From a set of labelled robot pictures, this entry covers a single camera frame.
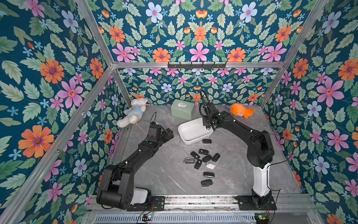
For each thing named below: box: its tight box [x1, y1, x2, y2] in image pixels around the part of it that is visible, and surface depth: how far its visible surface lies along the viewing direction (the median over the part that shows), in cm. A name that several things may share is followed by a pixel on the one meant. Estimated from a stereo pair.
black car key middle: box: [198, 148, 210, 155], surface depth 95 cm
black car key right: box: [211, 153, 221, 162], surface depth 92 cm
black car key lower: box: [203, 171, 215, 178], surface depth 84 cm
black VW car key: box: [194, 159, 203, 170], surface depth 89 cm
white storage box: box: [178, 117, 214, 145], surface depth 103 cm
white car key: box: [205, 162, 216, 169], surface depth 88 cm
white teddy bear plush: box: [116, 97, 149, 128], surface depth 109 cm
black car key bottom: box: [200, 179, 214, 187], surface depth 81 cm
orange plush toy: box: [229, 103, 256, 119], surface depth 113 cm
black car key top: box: [202, 139, 212, 145], surface depth 100 cm
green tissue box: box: [170, 98, 195, 121], surface depth 110 cm
